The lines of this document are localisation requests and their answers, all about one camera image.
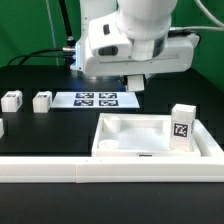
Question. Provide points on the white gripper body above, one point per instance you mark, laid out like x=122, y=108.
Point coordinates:
x=123, y=45

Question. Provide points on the white square table top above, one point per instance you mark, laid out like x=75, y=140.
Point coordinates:
x=135, y=135

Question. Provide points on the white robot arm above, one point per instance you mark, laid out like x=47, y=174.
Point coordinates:
x=92, y=9

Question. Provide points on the marker plate with tags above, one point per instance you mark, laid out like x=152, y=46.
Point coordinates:
x=95, y=100

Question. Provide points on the white L-shaped obstacle fence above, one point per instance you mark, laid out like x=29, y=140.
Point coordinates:
x=207, y=168

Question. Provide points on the white block at left edge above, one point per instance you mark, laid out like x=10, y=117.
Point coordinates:
x=1, y=128

